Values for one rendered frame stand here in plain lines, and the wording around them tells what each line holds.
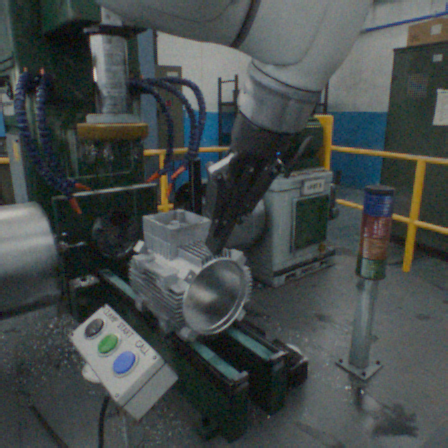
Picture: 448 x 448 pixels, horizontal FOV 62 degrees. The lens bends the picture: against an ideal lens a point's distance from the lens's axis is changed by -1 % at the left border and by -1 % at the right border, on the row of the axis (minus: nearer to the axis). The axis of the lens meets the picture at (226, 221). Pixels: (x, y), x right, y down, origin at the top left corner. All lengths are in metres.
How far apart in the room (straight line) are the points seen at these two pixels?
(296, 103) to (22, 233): 0.63
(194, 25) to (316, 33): 0.12
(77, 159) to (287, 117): 0.87
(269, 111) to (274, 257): 0.85
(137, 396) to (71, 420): 0.37
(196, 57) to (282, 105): 6.26
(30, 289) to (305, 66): 0.69
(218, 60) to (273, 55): 6.44
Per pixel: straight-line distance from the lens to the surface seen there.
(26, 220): 0.90
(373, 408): 0.88
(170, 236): 0.75
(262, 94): 0.44
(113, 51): 1.01
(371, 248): 0.82
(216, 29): 0.39
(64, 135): 1.20
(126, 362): 0.50
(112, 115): 0.98
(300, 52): 0.41
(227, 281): 0.84
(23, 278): 0.87
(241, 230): 1.12
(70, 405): 0.89
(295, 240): 1.28
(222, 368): 0.73
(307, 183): 1.26
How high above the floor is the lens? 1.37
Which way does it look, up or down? 16 degrees down
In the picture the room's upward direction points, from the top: straight up
